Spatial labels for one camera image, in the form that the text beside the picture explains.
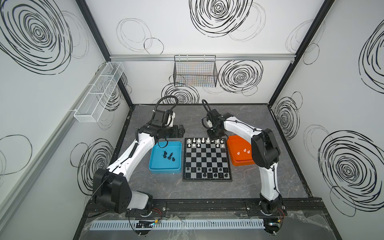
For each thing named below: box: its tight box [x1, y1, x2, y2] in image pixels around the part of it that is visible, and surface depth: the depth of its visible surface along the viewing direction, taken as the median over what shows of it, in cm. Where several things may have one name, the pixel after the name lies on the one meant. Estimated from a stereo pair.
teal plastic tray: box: [148, 141, 182, 174], surface depth 92 cm
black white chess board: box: [182, 138, 233, 182], surface depth 91 cm
